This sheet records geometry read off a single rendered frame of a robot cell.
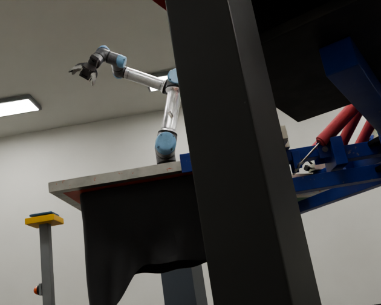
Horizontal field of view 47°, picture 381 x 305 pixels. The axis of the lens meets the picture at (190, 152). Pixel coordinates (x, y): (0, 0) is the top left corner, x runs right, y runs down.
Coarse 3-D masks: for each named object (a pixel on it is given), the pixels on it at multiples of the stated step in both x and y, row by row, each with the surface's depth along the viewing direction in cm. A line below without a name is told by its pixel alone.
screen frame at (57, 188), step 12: (132, 168) 159; (144, 168) 158; (156, 168) 158; (168, 168) 158; (180, 168) 157; (60, 180) 159; (72, 180) 159; (84, 180) 158; (96, 180) 158; (108, 180) 158; (120, 180) 158; (132, 180) 160; (60, 192) 161; (72, 204) 180
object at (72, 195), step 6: (174, 174) 161; (180, 174) 162; (186, 174) 163; (192, 174) 165; (138, 180) 161; (144, 180) 162; (150, 180) 164; (156, 180) 165; (102, 186) 161; (108, 186) 163; (114, 186) 164; (66, 192) 162; (72, 192) 163; (78, 192) 164; (72, 198) 171; (78, 198) 173
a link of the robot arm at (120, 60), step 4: (108, 52) 267; (112, 52) 268; (108, 56) 266; (112, 56) 266; (116, 56) 266; (120, 56) 266; (124, 56) 267; (108, 60) 266; (112, 60) 266; (116, 60) 265; (120, 60) 266; (124, 60) 267; (112, 64) 268; (116, 64) 267; (120, 64) 266; (124, 64) 268; (112, 68) 274; (116, 68) 272; (120, 68) 274
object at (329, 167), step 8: (336, 136) 179; (320, 144) 182; (328, 144) 182; (336, 144) 178; (352, 144) 183; (360, 144) 183; (320, 152) 181; (328, 152) 181; (336, 152) 177; (344, 152) 177; (352, 152) 182; (360, 152) 182; (368, 152) 182; (376, 152) 181; (320, 160) 189; (328, 160) 186; (336, 160) 176; (344, 160) 176; (352, 160) 186; (360, 160) 205; (368, 160) 201; (376, 160) 198; (328, 168) 187; (336, 168) 182; (344, 168) 207
